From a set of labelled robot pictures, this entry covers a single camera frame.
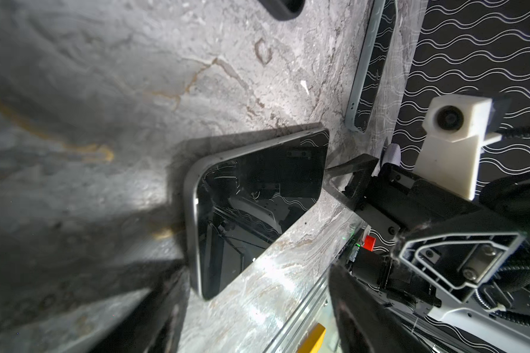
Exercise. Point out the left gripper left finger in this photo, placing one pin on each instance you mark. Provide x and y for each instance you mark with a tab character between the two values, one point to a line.
156	324

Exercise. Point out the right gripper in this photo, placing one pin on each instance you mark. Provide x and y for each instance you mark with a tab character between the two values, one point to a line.
454	244

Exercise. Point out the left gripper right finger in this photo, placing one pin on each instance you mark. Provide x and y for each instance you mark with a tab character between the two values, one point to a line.
363	324

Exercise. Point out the black phone screen up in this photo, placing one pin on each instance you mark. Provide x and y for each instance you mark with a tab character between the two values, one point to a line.
239	202

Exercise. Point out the light teal phone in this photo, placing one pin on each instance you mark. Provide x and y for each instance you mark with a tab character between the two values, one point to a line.
371	65

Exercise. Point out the black phone case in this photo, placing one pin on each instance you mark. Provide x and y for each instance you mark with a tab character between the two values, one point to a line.
283	10

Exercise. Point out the grey cloth on table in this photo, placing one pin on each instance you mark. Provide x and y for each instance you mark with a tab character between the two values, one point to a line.
391	155

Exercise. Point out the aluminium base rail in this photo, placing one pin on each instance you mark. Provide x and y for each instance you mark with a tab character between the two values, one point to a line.
315	309

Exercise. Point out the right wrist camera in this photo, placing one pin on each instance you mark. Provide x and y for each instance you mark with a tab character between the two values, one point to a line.
456	129

